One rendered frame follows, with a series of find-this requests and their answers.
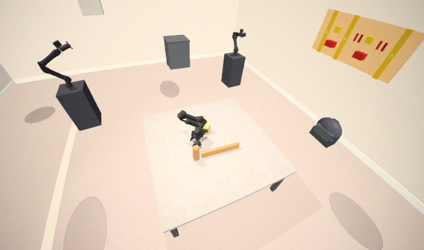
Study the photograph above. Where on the wooden post with slot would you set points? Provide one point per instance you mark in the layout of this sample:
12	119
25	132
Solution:
195	152

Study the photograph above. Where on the wooden side rail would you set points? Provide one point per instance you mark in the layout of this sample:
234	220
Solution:
219	150

